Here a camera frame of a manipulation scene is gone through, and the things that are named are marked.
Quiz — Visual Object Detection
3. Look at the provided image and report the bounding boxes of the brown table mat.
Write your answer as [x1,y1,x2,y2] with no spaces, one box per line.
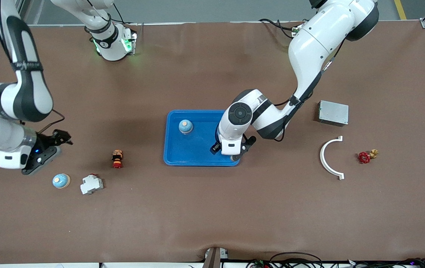
[0,20,425,265]

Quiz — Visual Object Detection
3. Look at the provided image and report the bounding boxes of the silver metal box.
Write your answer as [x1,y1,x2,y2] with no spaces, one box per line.
[317,100,349,127]

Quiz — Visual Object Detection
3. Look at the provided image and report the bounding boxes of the orange red push button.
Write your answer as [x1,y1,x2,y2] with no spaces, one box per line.
[112,150,124,169]

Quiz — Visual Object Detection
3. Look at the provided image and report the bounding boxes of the white curved plastic bracket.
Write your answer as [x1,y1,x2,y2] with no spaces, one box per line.
[320,136,345,181]

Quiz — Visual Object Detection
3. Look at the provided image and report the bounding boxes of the red handle brass valve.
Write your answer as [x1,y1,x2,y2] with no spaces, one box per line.
[358,149,379,165]

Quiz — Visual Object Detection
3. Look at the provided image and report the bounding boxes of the blue plastic tray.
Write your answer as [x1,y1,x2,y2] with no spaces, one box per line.
[163,109,240,167]

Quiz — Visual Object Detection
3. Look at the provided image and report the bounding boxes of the black left arm base cables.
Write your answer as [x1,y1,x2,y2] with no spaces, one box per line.
[259,18,299,38]

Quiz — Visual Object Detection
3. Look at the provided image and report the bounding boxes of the black right arm base cable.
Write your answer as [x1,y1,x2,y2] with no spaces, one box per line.
[112,3,138,26]

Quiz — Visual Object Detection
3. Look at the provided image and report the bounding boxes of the black cable bundle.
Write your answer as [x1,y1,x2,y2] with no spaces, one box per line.
[246,252,425,268]

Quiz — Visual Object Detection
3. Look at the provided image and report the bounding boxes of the white circuit breaker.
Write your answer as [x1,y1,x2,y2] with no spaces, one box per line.
[80,174,104,195]

